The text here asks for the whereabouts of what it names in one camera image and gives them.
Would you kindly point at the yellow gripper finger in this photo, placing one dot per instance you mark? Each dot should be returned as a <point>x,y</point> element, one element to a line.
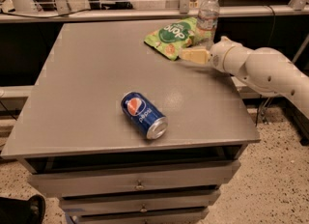
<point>196,55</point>

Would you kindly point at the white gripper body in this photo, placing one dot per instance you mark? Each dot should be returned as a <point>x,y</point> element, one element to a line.
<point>219,55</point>

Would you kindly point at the clear plastic water bottle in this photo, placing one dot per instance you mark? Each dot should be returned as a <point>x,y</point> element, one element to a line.
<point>206,23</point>

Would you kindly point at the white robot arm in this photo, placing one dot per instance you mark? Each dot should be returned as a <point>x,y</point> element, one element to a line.
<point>265,70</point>

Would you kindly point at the green rice chip bag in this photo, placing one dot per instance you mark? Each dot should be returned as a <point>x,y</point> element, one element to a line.
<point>171,38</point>

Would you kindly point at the blue pepsi can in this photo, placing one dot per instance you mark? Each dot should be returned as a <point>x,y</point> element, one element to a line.
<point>146,117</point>

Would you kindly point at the black shoe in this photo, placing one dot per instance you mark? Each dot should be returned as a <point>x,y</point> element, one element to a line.
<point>15,211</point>

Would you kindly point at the grey metal rail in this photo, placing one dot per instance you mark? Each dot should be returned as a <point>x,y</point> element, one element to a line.
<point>117,15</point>

